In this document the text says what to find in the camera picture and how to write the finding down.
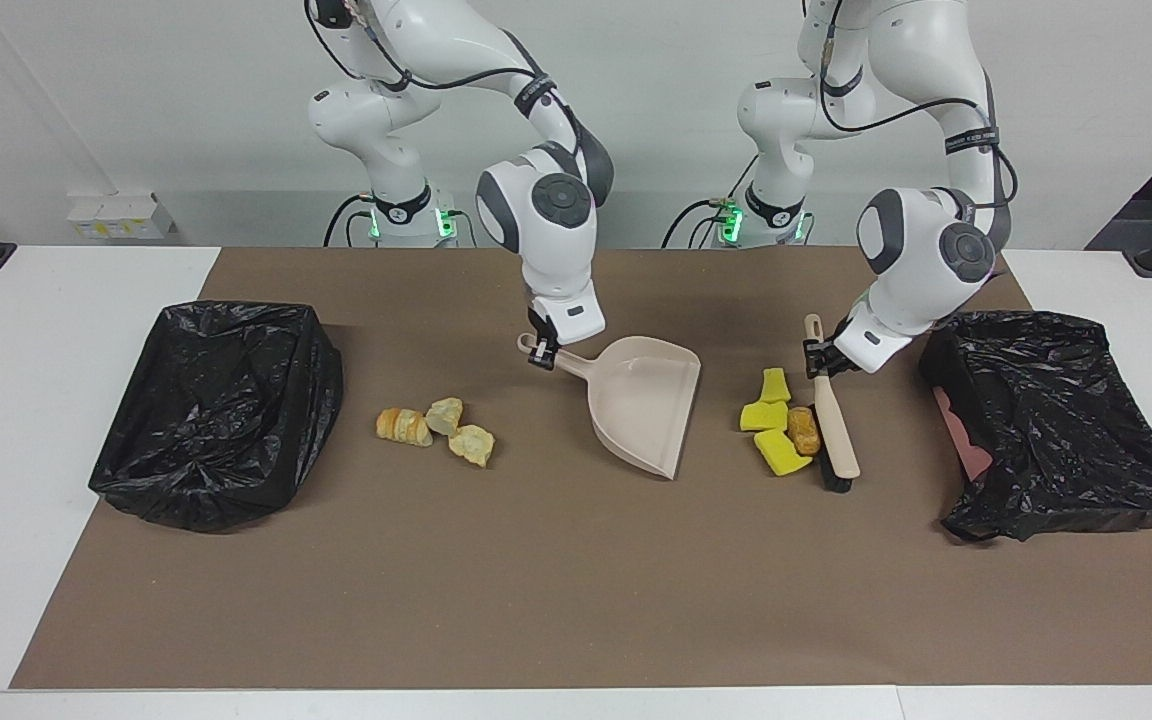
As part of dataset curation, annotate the brown bread roll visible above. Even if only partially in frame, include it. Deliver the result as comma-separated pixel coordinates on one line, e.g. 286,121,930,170
787,405,822,457

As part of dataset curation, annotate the beige brush with black bristles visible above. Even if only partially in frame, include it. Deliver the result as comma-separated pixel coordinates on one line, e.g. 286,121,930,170
802,313,862,493

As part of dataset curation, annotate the beige plastic dustpan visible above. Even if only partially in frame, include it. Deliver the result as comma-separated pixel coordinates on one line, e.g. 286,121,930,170
517,333,703,482

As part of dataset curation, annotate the orange croissant piece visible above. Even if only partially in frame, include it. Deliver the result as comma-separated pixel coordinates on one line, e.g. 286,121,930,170
376,407,434,448

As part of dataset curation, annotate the pink plastic bin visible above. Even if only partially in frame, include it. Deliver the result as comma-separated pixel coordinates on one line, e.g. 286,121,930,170
933,385,992,483

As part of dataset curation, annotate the loose black trash bag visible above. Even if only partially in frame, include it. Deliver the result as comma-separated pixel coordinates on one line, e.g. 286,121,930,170
919,310,1152,544

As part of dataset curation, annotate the black bag lined bin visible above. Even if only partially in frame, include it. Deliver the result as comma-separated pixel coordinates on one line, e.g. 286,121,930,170
88,300,345,533

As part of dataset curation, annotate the brown table mat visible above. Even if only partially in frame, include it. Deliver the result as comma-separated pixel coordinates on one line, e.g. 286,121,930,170
11,247,1152,691

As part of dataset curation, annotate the black base cable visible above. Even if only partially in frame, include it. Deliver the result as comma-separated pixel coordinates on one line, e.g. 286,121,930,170
663,198,734,249
323,193,377,248

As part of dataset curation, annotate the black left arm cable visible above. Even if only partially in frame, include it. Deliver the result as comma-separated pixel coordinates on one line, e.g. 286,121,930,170
816,0,1020,211

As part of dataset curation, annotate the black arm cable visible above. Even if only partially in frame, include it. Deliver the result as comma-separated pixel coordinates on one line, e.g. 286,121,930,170
304,0,597,191
816,0,1020,211

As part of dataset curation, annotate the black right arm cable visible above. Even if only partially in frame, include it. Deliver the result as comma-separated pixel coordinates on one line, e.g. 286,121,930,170
304,0,597,191

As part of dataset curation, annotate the white wall socket box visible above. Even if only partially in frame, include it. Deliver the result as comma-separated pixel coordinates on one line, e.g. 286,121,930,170
66,193,177,241

